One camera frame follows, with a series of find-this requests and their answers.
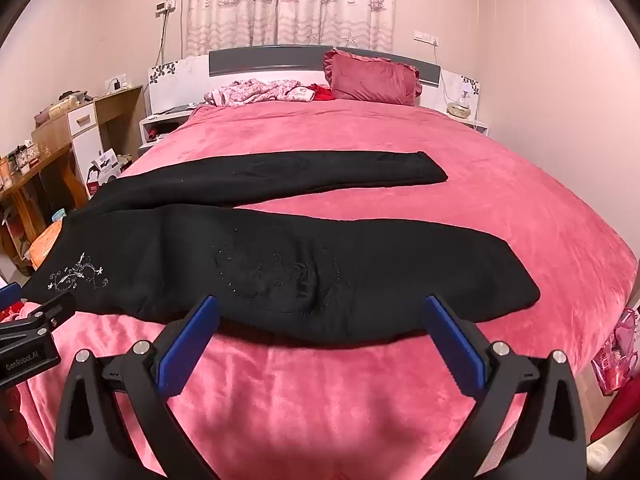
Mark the wall socket with charger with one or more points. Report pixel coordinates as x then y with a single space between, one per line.
117 84

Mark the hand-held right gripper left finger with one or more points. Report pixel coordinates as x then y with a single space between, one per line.
192 337

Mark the pink floral clothes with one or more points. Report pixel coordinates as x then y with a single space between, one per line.
255 92

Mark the dark pink ruffled pillow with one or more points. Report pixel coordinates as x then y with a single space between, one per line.
372 77

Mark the orange plastic stool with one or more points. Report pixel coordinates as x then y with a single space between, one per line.
45 245

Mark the grey and white headboard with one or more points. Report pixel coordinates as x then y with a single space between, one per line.
270 60

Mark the printed curtain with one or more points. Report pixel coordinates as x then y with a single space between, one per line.
290 5

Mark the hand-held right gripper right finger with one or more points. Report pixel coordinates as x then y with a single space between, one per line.
452 345

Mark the white and red cardboard box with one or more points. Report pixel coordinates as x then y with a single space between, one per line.
105 172

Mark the wooden desk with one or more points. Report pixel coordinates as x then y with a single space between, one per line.
30 180

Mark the red cloth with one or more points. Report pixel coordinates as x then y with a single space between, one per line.
322 92

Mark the orange drink cup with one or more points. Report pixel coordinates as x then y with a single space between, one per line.
5 172

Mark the black pants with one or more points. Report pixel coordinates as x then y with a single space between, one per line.
300 260

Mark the wooden cabinet with white drawers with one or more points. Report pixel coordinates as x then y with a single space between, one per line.
87 132

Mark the white nightstand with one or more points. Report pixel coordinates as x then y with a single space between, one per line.
162 122
475 124

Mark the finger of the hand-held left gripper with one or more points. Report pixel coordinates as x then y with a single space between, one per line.
7 296
47 315

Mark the pink gift bag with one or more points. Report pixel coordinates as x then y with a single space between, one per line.
617 355

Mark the pink bed blanket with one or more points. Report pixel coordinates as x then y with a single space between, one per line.
450 200

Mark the white wall socket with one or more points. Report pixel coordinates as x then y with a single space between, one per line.
426 37
167 5

